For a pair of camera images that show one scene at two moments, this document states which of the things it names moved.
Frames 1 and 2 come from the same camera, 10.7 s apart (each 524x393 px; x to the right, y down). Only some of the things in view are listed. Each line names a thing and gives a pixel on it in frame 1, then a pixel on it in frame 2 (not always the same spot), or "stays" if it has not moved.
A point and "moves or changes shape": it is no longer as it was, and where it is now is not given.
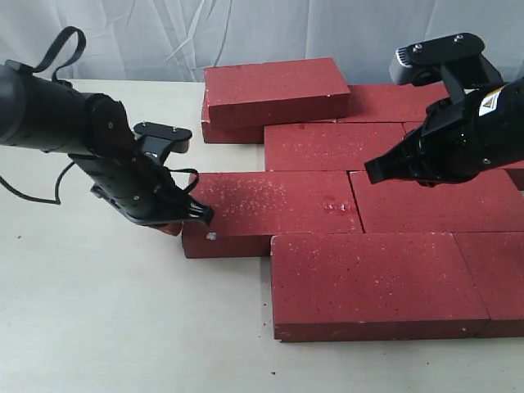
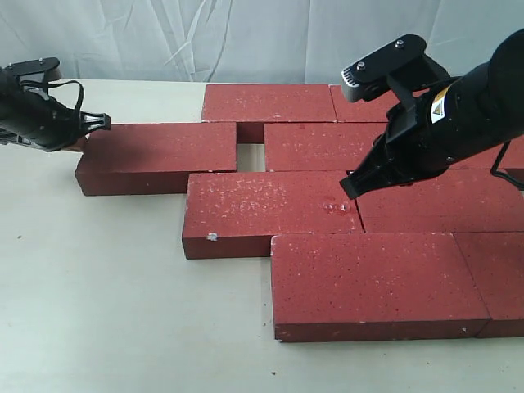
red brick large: [328, 146] stays
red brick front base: [373, 286] stays
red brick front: [250, 207] stays
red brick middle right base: [483, 203] stays
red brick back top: [297, 90] moves or changes shape
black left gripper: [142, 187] -> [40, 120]
